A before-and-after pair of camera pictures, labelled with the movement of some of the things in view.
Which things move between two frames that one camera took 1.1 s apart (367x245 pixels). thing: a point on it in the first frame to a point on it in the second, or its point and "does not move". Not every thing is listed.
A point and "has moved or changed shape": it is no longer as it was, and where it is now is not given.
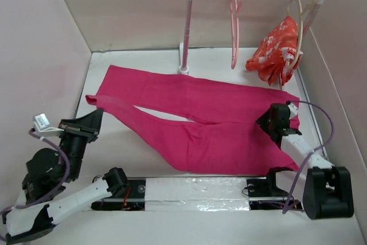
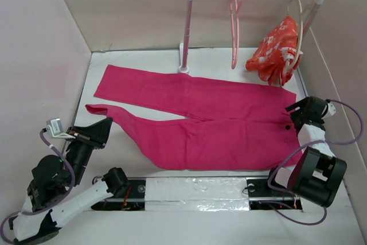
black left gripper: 88,125 to 96,135
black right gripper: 261,121 to 297,104
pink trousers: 224,137 has moved or changed shape
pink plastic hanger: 234,11 does not move
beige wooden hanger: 314,0 does not move
